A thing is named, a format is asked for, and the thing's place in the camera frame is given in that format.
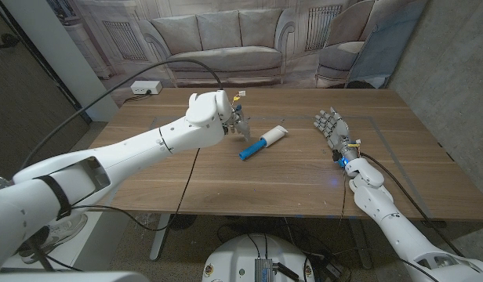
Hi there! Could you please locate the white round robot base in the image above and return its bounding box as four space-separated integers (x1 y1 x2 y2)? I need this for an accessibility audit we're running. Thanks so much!
202 233 316 282

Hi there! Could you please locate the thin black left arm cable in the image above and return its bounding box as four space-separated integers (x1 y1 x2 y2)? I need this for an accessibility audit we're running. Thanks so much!
64 147 202 232

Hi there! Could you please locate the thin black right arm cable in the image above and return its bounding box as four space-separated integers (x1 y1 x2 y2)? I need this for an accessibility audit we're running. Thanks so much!
337 172 349 230

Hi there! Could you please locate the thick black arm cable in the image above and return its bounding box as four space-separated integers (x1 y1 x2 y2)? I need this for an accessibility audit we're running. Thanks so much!
358 151 464 258
20 58 225 172

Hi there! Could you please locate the grey white sneaker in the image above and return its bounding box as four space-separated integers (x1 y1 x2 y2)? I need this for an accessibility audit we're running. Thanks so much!
20 213 89 264

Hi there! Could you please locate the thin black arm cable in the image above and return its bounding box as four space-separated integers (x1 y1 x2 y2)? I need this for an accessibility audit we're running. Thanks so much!
337 172 349 230
64 147 202 232

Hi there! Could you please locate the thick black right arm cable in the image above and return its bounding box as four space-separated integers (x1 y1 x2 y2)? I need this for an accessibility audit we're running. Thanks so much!
358 151 464 258

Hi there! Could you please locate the grey box on robot base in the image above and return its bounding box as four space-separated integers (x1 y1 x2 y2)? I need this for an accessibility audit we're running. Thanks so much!
253 257 274 282

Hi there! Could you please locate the person leg in black trousers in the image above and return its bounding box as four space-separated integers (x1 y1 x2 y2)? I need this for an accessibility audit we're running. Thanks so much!
16 226 50 252

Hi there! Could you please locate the dark grey table leg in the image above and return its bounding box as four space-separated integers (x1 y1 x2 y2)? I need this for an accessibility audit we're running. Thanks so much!
349 219 374 270

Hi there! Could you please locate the white power strip box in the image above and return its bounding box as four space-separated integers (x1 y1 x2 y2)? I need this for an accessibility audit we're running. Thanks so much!
130 80 163 96

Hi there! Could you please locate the grey blue leaning board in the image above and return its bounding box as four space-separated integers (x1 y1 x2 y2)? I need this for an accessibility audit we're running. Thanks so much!
345 0 429 89

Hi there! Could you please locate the white table leg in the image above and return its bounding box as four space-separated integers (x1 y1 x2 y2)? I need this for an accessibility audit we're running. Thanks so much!
149 213 174 262

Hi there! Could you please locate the white robot torso edge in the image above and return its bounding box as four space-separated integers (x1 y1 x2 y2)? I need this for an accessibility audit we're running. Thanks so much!
0 271 151 282

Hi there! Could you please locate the blue handled white lint roller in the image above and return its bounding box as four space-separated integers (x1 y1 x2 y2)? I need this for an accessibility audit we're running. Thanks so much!
238 125 289 161

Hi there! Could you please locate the printed sofa room backdrop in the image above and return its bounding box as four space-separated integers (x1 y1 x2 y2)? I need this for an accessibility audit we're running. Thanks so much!
47 0 429 107

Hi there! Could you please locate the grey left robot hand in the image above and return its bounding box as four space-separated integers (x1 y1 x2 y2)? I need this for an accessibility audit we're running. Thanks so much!
224 104 252 141

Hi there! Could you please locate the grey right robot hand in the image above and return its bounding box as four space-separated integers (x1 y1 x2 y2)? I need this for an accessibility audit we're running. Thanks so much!
314 107 360 161

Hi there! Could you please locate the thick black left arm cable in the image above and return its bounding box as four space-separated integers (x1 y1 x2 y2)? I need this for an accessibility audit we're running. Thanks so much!
20 58 225 172

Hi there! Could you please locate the black door handle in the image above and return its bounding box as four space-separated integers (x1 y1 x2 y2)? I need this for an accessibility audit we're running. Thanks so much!
0 33 21 50

